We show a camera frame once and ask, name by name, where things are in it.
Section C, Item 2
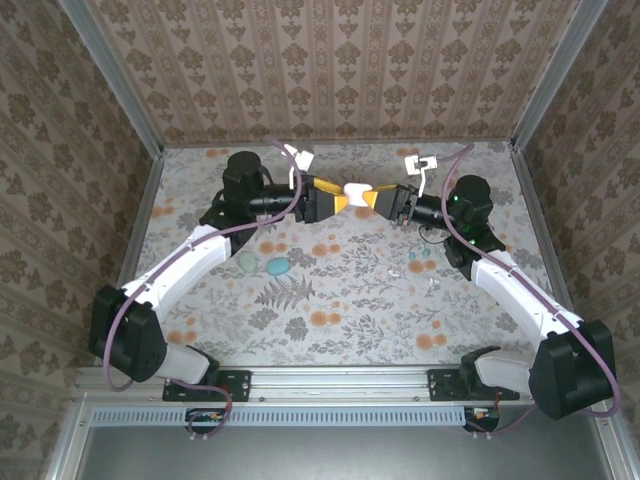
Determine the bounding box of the grey metal panel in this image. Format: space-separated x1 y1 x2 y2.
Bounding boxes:
74 424 604 480

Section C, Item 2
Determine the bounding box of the aluminium corner post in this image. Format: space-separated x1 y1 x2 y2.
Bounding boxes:
57 0 166 160
509 0 610 152

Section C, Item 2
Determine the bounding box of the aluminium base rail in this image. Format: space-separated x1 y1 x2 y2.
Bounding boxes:
73 364 534 407

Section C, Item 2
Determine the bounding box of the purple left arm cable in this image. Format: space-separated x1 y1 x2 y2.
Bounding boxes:
102 134 305 442

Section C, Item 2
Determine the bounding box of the aluminium side rail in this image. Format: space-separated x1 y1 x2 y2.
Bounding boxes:
113 152 166 301
509 144 576 314

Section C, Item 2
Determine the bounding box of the white earbud charging case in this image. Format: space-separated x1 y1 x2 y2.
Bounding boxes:
342 182 374 207

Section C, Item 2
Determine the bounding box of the grey slotted cable duct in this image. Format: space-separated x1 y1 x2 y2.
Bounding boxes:
91 405 470 428

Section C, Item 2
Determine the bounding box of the aluminium frame bar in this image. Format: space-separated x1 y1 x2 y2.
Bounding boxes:
591 415 632 480
43 397 94 480

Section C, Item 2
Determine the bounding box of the aluminium back rail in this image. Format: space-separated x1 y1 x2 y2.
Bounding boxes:
160 138 515 150

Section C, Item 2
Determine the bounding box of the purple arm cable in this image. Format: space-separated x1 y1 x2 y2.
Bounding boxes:
440 142 624 441
102 134 305 442

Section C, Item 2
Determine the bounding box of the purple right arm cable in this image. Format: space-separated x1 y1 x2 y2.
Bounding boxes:
440 142 624 441

